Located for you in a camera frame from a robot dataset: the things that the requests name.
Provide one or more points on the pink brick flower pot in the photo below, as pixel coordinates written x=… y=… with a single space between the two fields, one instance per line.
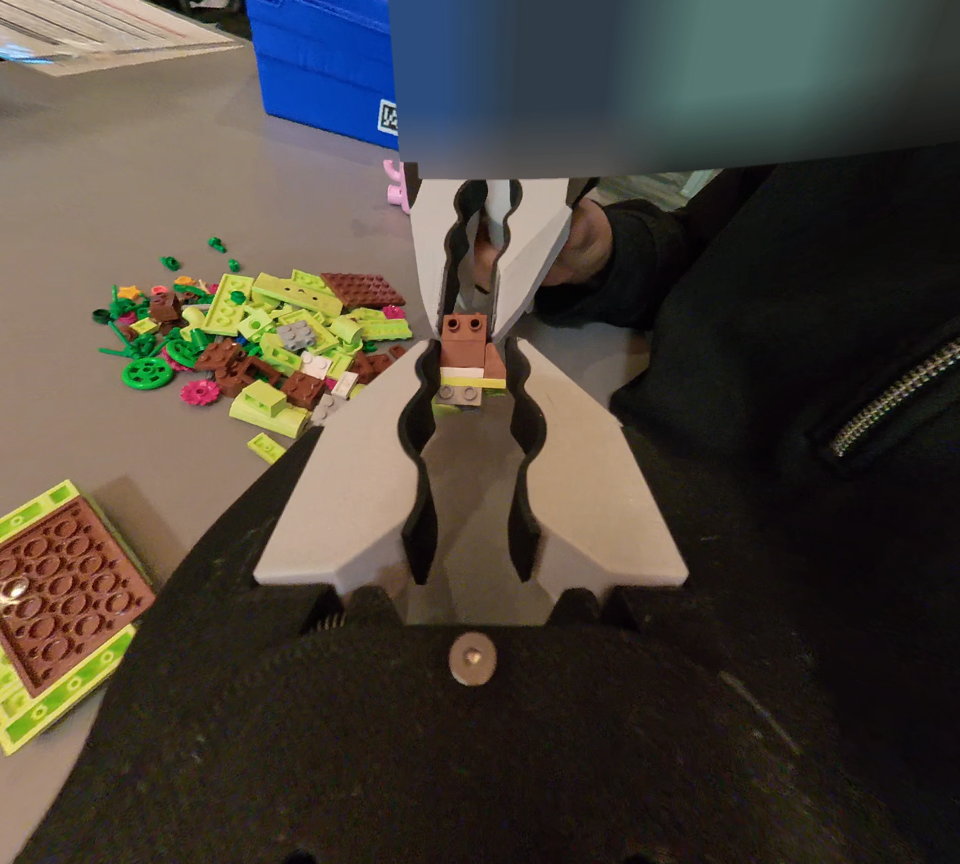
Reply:
x=397 y=193

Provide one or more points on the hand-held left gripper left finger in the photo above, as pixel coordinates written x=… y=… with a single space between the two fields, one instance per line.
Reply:
x=337 y=504

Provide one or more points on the lime curved slope piece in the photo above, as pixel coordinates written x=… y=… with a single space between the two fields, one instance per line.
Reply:
x=270 y=418

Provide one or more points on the blue plastic bin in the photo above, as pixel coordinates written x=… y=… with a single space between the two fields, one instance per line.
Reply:
x=322 y=54

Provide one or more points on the large lime brick assembly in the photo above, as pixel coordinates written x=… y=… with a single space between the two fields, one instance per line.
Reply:
x=67 y=594

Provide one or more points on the laminated paper sheet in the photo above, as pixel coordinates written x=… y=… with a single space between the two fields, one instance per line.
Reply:
x=97 y=17

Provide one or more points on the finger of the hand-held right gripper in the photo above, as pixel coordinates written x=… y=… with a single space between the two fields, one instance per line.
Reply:
x=540 y=234
x=431 y=234

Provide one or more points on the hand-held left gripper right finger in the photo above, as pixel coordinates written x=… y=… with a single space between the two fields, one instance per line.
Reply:
x=607 y=504

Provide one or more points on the brown square brick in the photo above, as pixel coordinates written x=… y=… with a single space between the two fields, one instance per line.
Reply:
x=304 y=389

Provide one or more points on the black white marker sticker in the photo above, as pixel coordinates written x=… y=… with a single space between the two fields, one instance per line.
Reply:
x=388 y=118

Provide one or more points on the person's right forearm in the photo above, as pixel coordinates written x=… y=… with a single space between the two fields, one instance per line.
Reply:
x=637 y=264

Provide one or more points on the person's black jacket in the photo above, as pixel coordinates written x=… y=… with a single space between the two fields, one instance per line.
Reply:
x=810 y=504

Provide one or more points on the person's right hand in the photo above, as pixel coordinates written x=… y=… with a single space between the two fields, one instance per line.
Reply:
x=589 y=242

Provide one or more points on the small lime plate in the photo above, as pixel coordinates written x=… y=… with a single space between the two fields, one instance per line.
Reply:
x=267 y=448

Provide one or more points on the pile of loose toy bricks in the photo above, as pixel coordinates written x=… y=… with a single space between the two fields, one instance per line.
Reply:
x=262 y=332

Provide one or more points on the lime brown brick chunk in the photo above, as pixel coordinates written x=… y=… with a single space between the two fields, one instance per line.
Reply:
x=461 y=350

